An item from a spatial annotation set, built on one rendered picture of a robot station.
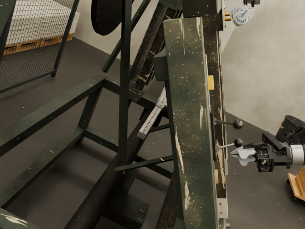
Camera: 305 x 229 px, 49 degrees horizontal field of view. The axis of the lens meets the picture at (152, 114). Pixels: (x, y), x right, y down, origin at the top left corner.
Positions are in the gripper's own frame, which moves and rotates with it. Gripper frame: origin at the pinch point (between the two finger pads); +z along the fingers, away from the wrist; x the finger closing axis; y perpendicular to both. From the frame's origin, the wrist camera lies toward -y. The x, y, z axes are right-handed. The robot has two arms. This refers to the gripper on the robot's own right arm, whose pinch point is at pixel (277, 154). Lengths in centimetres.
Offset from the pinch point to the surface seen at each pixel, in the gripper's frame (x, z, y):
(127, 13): -15, 24, 113
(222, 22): 19, -18, 76
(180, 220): 69, 35, 26
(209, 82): 55, -4, 62
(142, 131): -9, 60, 52
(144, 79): -74, 60, 76
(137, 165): -3, 74, 37
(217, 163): 18.8, 24.7, 19.6
